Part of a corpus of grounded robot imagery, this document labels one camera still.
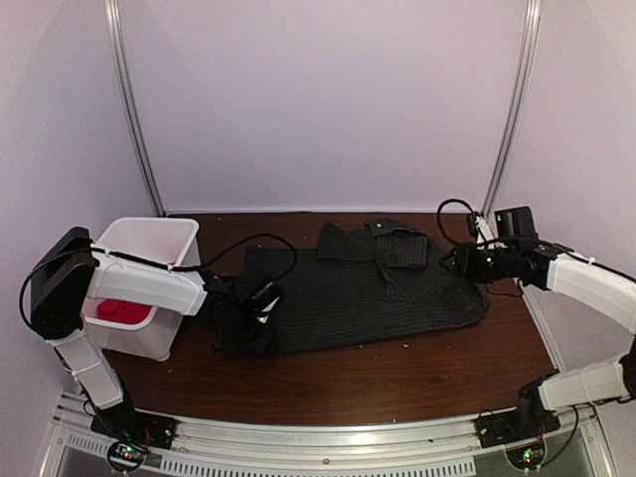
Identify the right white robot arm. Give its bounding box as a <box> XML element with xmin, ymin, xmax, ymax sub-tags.
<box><xmin>439</xmin><ymin>206</ymin><xmax>635</xmax><ymax>439</ymax></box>

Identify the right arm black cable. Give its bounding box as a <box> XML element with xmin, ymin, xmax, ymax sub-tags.
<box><xmin>435</xmin><ymin>198</ymin><xmax>486</xmax><ymax>247</ymax></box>

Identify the round circuit board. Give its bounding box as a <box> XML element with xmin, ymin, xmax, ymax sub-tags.
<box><xmin>506</xmin><ymin>442</ymin><xmax>546</xmax><ymax>472</ymax></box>
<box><xmin>106</xmin><ymin>441</ymin><xmax>150</xmax><ymax>473</ymax></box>

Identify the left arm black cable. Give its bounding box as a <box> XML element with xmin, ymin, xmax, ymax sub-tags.
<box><xmin>88</xmin><ymin>233</ymin><xmax>299</xmax><ymax>284</ymax></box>

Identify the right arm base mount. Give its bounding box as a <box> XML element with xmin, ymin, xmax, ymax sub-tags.
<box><xmin>473</xmin><ymin>387</ymin><xmax>560</xmax><ymax>448</ymax></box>

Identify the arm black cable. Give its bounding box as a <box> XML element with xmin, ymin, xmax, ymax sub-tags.
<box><xmin>88</xmin><ymin>233</ymin><xmax>299</xmax><ymax>284</ymax></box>
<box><xmin>435</xmin><ymin>198</ymin><xmax>486</xmax><ymax>247</ymax></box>

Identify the white plastic laundry bin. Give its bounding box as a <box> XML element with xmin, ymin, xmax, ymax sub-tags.
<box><xmin>82</xmin><ymin>217</ymin><xmax>203</xmax><ymax>362</ymax></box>

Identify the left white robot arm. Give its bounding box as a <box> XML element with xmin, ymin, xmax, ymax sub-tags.
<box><xmin>18</xmin><ymin>227</ymin><xmax>282</xmax><ymax>441</ymax></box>

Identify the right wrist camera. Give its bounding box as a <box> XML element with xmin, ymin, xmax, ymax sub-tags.
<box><xmin>467</xmin><ymin>212</ymin><xmax>495</xmax><ymax>243</ymax></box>

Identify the dark pinstriped shirt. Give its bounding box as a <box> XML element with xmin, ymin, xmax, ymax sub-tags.
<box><xmin>243</xmin><ymin>219</ymin><xmax>489</xmax><ymax>357</ymax></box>

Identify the left aluminium frame post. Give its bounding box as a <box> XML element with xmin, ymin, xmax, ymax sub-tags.
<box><xmin>103</xmin><ymin>0</ymin><xmax>167</xmax><ymax>218</ymax></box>

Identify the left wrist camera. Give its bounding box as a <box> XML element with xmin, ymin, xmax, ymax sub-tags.
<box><xmin>257</xmin><ymin>309</ymin><xmax>271</xmax><ymax>324</ymax></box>

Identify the right aluminium frame post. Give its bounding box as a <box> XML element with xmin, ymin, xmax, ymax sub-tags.
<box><xmin>482</xmin><ymin>0</ymin><xmax>542</xmax><ymax>218</ymax></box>

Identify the front aluminium rail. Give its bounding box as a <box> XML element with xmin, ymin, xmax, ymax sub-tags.
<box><xmin>49</xmin><ymin>404</ymin><xmax>605</xmax><ymax>477</ymax></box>

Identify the right round circuit board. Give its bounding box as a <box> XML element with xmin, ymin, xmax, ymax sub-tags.
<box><xmin>506</xmin><ymin>442</ymin><xmax>546</xmax><ymax>472</ymax></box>

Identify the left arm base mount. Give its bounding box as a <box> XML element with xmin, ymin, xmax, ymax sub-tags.
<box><xmin>90</xmin><ymin>393</ymin><xmax>177</xmax><ymax>450</ymax></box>

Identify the red garment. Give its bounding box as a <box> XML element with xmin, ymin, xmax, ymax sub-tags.
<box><xmin>96</xmin><ymin>299</ymin><xmax>152</xmax><ymax>325</ymax></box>

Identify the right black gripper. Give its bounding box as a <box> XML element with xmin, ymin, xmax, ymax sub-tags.
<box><xmin>439</xmin><ymin>243</ymin><xmax>519</xmax><ymax>286</ymax></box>

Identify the aluminium frame post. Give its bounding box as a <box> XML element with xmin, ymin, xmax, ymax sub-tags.
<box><xmin>103</xmin><ymin>0</ymin><xmax>167</xmax><ymax>218</ymax></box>
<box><xmin>482</xmin><ymin>0</ymin><xmax>542</xmax><ymax>218</ymax></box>

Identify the left round circuit board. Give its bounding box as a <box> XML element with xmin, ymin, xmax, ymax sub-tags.
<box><xmin>106</xmin><ymin>441</ymin><xmax>150</xmax><ymax>473</ymax></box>

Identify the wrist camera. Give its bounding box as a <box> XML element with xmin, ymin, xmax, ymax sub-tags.
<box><xmin>257</xmin><ymin>309</ymin><xmax>271</xmax><ymax>324</ymax></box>
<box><xmin>467</xmin><ymin>212</ymin><xmax>495</xmax><ymax>243</ymax></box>

